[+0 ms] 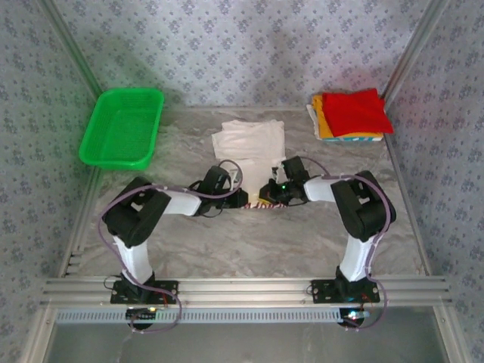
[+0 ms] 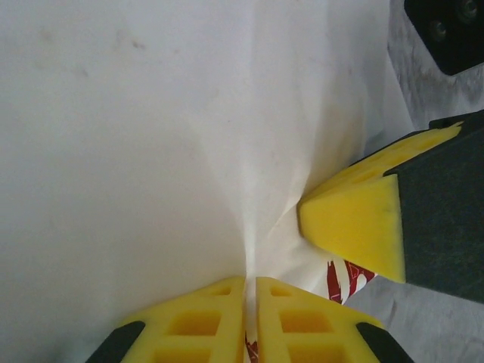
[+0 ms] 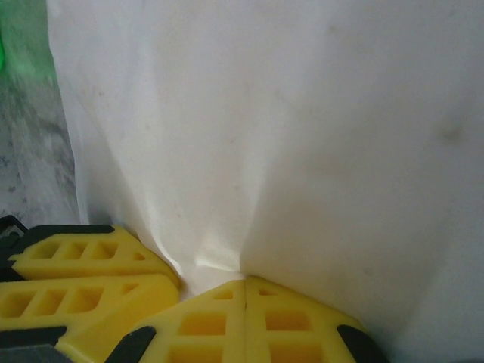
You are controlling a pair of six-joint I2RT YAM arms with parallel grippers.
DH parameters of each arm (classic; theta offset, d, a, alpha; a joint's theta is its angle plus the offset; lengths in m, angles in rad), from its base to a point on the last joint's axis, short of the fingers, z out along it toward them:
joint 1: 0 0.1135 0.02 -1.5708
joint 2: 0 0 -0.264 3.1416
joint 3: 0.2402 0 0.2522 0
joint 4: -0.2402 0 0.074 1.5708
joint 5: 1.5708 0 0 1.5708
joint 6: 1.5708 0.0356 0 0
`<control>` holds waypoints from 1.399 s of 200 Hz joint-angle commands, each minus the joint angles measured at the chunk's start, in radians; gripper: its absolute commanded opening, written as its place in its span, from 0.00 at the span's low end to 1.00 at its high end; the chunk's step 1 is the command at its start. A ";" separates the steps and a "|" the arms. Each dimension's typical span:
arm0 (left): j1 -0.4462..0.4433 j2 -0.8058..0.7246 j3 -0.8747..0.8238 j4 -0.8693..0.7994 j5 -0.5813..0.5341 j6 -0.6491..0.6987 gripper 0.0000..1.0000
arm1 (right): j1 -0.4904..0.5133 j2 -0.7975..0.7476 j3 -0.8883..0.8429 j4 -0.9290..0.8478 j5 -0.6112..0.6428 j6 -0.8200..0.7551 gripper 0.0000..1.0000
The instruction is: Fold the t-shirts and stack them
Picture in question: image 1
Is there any white t-shirt with red print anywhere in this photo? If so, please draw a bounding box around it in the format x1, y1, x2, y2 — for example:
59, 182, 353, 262
210, 119, 289, 212

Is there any white folded t-shirt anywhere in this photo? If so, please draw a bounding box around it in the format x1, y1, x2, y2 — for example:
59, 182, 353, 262
306, 104, 321, 139

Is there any teal patterned folded t-shirt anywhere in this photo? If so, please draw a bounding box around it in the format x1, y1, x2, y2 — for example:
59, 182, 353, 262
321, 135, 383, 144

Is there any red folded t-shirt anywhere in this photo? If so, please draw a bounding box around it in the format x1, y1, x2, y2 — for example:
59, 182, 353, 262
321, 87, 395, 137

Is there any green plastic basket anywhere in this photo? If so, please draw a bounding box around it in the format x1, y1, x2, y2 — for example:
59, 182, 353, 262
78, 87, 166, 171

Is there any small controller board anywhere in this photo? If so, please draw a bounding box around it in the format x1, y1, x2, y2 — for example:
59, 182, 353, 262
340, 308, 371, 329
126, 307, 158, 329

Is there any aluminium mounting rail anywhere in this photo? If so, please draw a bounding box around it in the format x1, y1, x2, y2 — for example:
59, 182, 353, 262
41, 276, 453, 306

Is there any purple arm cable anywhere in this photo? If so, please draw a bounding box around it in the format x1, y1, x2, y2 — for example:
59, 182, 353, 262
97, 158, 244, 289
298, 155, 391, 290

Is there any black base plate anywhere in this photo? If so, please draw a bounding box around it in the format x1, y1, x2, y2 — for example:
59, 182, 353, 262
110, 280, 179, 305
310, 278, 381, 305

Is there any grey slotted cable duct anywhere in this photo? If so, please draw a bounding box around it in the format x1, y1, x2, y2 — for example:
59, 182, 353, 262
55, 308, 351, 325

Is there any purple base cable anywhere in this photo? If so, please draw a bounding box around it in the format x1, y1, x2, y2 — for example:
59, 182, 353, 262
346, 285, 389, 331
128, 287, 183, 334

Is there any aluminium frame post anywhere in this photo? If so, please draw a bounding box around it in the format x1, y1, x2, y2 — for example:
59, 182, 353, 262
39, 0, 104, 100
380, 0, 451, 101

